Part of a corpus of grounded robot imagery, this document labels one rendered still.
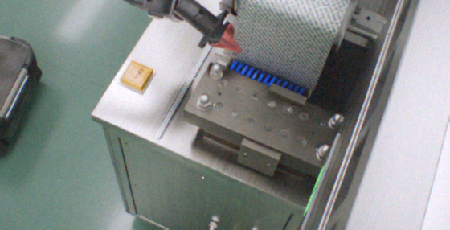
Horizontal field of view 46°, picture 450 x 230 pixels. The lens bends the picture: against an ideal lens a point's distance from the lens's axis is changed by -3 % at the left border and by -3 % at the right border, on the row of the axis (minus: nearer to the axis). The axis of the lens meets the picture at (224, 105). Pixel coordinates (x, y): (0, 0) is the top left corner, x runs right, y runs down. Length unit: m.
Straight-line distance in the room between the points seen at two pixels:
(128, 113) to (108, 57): 1.23
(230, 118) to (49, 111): 1.40
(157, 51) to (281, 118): 0.45
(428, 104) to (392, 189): 0.13
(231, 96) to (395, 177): 0.79
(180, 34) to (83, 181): 1.00
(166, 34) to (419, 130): 1.09
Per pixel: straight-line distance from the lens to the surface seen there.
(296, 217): 1.49
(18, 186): 2.47
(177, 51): 1.60
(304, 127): 1.36
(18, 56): 2.50
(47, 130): 2.55
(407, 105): 0.69
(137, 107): 1.51
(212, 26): 1.35
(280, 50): 1.33
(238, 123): 1.34
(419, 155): 0.67
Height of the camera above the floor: 2.21
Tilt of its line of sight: 60 degrees down
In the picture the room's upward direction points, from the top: 8 degrees clockwise
